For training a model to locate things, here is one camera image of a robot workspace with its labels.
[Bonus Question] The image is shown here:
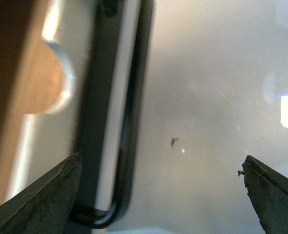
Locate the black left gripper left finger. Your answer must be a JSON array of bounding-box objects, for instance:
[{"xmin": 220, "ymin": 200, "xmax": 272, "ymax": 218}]
[{"xmin": 0, "ymin": 153, "xmax": 82, "ymax": 234}]

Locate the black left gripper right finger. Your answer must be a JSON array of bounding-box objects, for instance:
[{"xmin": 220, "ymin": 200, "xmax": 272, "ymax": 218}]
[{"xmin": 238, "ymin": 155, "xmax": 288, "ymax": 234}]

